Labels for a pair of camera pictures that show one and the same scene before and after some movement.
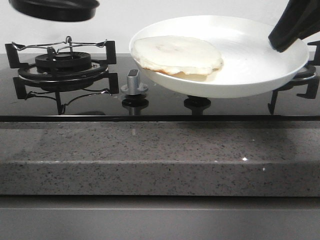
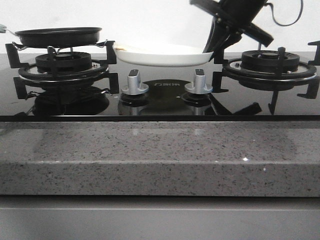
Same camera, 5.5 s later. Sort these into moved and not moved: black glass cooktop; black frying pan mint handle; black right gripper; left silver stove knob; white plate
Moved: black right gripper; white plate; black frying pan mint handle
Not moved: left silver stove knob; black glass cooktop
